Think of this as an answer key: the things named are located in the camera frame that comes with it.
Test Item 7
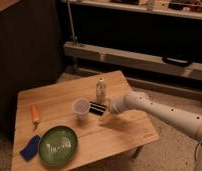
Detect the black white striped eraser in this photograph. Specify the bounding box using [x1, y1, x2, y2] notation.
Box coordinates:
[89, 102, 107, 116]

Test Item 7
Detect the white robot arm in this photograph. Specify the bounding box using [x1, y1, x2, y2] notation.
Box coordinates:
[109, 91, 202, 171]

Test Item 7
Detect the small white bottle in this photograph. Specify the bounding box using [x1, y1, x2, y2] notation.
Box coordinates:
[96, 78, 106, 104]

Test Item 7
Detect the wooden table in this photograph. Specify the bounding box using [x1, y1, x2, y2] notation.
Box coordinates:
[11, 75, 159, 171]

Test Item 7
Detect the orange toy carrot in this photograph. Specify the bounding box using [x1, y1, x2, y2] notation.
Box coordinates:
[31, 105, 40, 128]

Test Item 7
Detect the green plate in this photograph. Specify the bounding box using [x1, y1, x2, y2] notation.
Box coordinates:
[38, 126, 78, 167]

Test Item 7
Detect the blue sponge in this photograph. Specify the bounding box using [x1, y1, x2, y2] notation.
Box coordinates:
[20, 135, 41, 161]

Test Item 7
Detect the black handle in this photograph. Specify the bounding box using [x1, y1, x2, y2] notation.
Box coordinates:
[162, 57, 192, 67]

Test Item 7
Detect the metal shelf rail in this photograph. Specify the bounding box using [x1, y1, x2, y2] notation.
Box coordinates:
[63, 41, 202, 81]

